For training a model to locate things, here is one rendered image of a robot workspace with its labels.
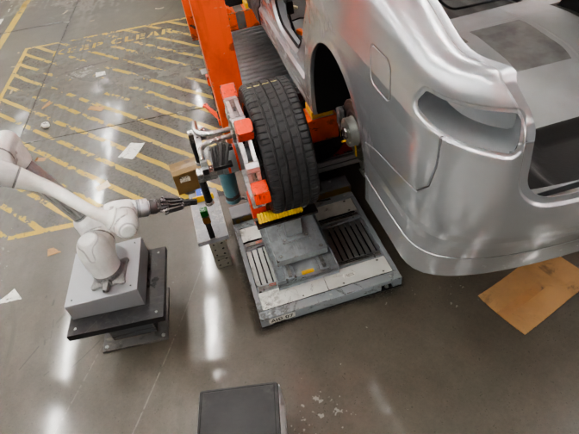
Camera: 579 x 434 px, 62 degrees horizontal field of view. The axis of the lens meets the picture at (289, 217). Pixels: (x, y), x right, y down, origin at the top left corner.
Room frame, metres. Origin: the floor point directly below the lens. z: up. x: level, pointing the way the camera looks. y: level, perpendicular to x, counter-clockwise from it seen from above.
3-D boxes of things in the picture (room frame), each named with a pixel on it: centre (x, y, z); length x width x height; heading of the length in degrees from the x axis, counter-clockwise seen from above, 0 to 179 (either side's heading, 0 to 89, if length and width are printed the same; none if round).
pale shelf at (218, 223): (2.06, 0.46, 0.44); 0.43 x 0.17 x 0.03; 9
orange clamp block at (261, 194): (1.69, 0.11, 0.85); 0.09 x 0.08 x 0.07; 9
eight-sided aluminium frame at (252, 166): (2.00, 0.16, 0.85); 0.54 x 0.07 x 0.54; 9
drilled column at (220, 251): (2.09, 0.46, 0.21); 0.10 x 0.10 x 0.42; 9
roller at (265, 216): (1.90, 0.05, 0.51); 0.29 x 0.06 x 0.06; 99
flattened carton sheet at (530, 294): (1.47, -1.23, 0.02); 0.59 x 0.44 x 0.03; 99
